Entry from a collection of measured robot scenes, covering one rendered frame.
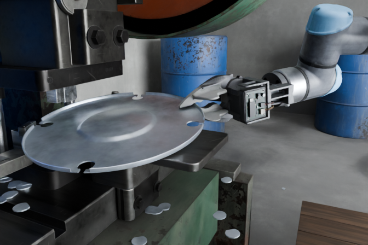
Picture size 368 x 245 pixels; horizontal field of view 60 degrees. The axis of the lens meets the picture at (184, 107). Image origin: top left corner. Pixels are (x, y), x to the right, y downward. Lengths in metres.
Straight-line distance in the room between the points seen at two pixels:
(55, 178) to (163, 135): 0.18
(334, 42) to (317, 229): 0.63
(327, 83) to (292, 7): 3.06
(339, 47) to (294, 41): 3.06
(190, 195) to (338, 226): 0.65
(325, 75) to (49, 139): 0.53
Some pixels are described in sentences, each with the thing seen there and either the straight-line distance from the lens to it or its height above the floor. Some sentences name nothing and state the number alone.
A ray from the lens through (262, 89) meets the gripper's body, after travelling 0.59.
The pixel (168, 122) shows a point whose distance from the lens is 0.53.
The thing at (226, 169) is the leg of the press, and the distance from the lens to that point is 0.73.
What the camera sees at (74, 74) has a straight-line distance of 0.54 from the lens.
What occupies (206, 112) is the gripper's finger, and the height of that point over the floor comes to 0.80.
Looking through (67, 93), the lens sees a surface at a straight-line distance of 0.60.
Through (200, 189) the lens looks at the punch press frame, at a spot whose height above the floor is 0.65.
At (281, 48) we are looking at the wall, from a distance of 3.77.
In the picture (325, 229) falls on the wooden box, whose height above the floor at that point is 0.35.
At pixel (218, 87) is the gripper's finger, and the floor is 0.84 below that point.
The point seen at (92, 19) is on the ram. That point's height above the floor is 0.96.
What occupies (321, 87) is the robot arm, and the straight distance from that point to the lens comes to 0.71.
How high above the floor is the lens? 0.95
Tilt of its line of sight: 14 degrees down
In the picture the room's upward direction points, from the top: straight up
